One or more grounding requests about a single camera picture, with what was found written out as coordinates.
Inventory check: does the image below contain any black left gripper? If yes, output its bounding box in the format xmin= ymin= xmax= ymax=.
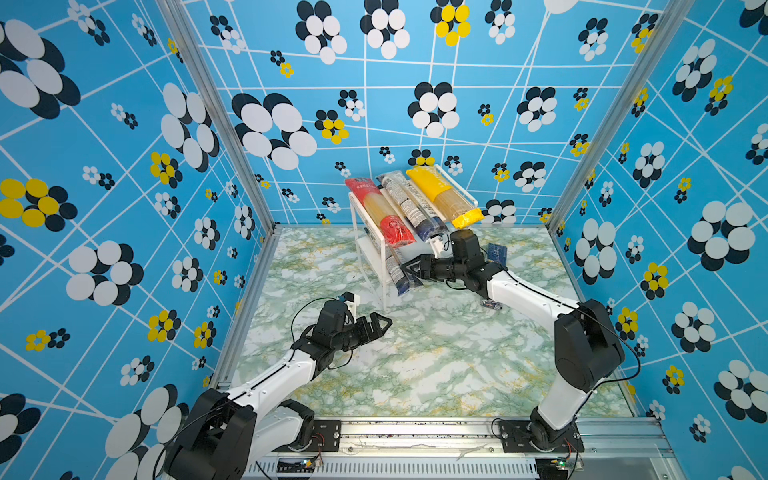
xmin=331 ymin=312 xmax=392 ymax=354

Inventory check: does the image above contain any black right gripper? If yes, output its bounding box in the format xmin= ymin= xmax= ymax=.
xmin=402 ymin=255 xmax=468 ymax=283

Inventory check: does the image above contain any clear dark spaghetti bag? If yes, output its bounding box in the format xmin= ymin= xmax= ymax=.
xmin=363 ymin=227 xmax=423 ymax=296

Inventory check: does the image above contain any clear blue spaghetti bag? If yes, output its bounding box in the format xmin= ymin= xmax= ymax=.
xmin=377 ymin=171 xmax=448 ymax=241

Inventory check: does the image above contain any red spaghetti bag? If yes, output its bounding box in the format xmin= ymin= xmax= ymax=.
xmin=345 ymin=178 xmax=415 ymax=248

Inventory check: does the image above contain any yellow spaghetti bag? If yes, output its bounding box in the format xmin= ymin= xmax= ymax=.
xmin=406 ymin=166 xmax=484 ymax=229

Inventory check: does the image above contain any dark blue spaghetti box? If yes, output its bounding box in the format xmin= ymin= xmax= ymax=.
xmin=485 ymin=243 xmax=508 ymax=266

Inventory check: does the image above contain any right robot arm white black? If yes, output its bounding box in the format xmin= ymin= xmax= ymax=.
xmin=403 ymin=229 xmax=626 ymax=452

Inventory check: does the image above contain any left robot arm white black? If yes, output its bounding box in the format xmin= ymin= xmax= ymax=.
xmin=153 ymin=293 xmax=393 ymax=479

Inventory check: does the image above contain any white metal two-tier shelf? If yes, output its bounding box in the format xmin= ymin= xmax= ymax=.
xmin=346 ymin=166 xmax=479 ymax=308

